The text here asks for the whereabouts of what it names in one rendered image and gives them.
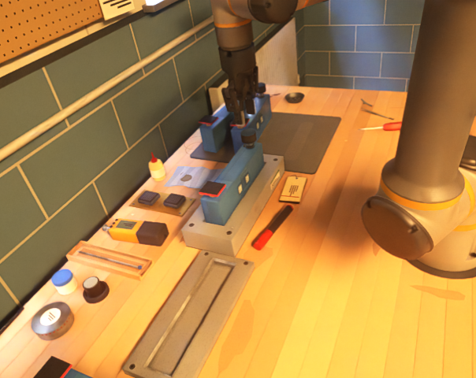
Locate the grey test fixture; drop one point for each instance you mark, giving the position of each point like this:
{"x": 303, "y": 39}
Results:
{"x": 222, "y": 236}

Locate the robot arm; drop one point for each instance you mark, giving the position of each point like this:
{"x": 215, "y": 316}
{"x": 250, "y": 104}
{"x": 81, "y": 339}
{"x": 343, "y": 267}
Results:
{"x": 435, "y": 118}

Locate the brown board with black keys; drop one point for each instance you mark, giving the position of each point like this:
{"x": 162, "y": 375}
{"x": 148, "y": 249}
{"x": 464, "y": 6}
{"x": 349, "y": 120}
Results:
{"x": 161, "y": 201}

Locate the wooden tray with rod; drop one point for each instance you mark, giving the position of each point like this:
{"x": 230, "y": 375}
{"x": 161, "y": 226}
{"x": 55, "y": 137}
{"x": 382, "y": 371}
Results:
{"x": 108, "y": 260}

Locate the metal tweezers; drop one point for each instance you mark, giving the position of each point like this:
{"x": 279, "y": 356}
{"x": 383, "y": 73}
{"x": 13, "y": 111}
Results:
{"x": 376, "y": 112}

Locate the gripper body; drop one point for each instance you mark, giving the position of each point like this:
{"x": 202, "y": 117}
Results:
{"x": 238, "y": 63}

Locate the white paper notice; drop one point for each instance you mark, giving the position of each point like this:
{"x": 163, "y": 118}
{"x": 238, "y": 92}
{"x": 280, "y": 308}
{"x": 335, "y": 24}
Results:
{"x": 117, "y": 8}

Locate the black counter knob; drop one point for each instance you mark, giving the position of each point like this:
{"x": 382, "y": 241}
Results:
{"x": 261, "y": 89}
{"x": 248, "y": 138}

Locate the tan paper tag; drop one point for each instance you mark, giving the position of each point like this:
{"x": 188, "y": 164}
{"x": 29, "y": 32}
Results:
{"x": 293, "y": 190}

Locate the cream wall rail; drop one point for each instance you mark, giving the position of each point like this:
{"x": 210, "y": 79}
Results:
{"x": 84, "y": 104}

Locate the white lamp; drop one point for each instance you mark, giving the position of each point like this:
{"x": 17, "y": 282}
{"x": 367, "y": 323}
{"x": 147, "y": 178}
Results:
{"x": 163, "y": 4}

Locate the grey slotted rack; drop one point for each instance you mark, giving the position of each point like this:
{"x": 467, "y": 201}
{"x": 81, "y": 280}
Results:
{"x": 183, "y": 319}

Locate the black bowl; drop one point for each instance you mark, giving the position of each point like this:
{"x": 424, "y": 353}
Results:
{"x": 294, "y": 97}

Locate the orange pegboard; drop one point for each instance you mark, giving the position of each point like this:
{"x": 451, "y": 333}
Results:
{"x": 33, "y": 27}

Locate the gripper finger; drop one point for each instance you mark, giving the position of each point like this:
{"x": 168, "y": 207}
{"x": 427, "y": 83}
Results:
{"x": 250, "y": 94}
{"x": 232, "y": 102}

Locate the red black marker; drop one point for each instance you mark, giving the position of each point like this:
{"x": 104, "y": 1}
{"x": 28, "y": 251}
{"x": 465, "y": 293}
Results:
{"x": 271, "y": 228}

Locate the dark grey mat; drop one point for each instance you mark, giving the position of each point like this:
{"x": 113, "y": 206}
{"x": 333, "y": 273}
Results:
{"x": 301, "y": 138}

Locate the yellow black meter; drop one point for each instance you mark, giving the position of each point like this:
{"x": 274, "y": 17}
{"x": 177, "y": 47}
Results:
{"x": 139, "y": 231}

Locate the blue row counter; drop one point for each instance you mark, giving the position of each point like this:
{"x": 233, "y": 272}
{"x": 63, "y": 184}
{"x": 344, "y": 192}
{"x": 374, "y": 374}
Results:
{"x": 214, "y": 136}
{"x": 257, "y": 122}
{"x": 234, "y": 185}

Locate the blue cloth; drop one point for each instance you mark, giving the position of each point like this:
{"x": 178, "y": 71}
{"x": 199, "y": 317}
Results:
{"x": 179, "y": 177}

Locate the black red counter plunger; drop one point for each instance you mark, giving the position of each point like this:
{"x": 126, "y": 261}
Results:
{"x": 242, "y": 124}
{"x": 208, "y": 120}
{"x": 212, "y": 189}

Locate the yellow bottle with red tip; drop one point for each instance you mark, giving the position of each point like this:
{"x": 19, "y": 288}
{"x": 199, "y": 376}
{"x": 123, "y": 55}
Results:
{"x": 157, "y": 169}

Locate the grey tape roll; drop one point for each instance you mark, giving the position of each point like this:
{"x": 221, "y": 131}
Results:
{"x": 52, "y": 321}

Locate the white jar with blue lid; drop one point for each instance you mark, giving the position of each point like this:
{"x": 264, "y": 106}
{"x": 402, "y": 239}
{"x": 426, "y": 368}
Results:
{"x": 64, "y": 282}

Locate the black knob with white cap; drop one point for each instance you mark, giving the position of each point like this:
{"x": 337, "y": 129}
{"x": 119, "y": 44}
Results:
{"x": 95, "y": 290}

